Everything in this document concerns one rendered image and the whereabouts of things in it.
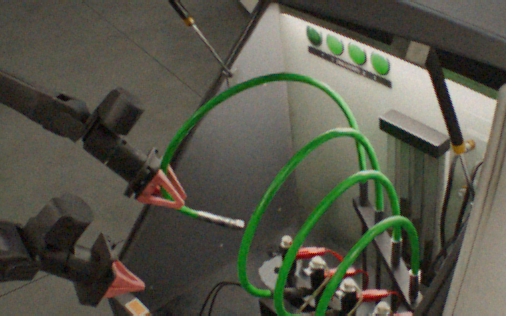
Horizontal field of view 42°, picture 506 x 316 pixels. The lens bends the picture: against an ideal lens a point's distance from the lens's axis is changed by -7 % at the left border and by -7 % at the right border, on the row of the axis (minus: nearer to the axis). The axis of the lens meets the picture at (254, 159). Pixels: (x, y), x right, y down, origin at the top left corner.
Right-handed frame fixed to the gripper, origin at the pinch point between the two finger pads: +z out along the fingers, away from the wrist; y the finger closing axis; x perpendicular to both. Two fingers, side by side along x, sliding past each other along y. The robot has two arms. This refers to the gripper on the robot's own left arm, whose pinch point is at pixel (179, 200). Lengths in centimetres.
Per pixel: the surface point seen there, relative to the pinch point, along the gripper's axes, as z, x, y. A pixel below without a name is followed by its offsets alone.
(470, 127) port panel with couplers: 30, -43, -1
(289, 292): 23.2, -2.4, -9.9
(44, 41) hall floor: -94, 147, 381
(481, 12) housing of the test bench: 20, -59, 6
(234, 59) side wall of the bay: -4.9, -18.7, 29.8
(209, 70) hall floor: 15, 65, 304
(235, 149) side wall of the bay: 7.9, -2.4, 31.6
